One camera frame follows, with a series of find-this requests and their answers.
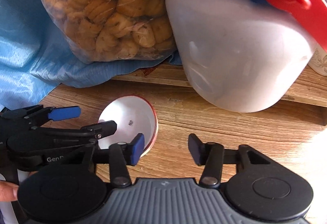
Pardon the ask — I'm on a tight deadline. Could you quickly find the small white red-rimmed bowl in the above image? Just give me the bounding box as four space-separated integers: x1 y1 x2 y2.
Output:
98 96 159 156

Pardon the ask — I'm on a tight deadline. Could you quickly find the plastic bag of biscuits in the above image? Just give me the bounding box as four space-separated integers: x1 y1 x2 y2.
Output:
41 0 176 63

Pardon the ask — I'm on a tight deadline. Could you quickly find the blue cloth cover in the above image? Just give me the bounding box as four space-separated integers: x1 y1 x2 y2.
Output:
1 0 174 109

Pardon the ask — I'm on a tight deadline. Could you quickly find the small patterned white jar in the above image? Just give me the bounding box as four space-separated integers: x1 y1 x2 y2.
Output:
308 45 327 76

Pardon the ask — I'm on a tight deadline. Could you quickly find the left hand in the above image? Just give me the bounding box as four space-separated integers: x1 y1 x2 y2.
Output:
0 180 19 202

